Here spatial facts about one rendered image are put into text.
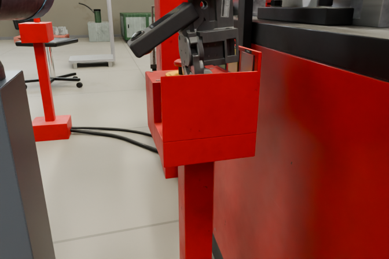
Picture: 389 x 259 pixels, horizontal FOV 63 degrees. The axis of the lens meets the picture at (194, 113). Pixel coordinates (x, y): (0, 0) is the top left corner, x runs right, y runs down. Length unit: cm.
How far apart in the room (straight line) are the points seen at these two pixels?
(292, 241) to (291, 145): 18
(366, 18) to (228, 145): 31
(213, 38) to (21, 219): 50
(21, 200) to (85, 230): 83
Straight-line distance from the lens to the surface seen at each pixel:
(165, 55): 158
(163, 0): 157
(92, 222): 156
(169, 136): 50
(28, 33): 233
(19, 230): 75
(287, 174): 63
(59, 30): 943
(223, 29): 52
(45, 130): 247
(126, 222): 152
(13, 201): 71
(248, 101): 52
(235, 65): 60
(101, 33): 891
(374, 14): 61
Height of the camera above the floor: 91
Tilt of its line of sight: 19 degrees down
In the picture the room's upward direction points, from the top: straight up
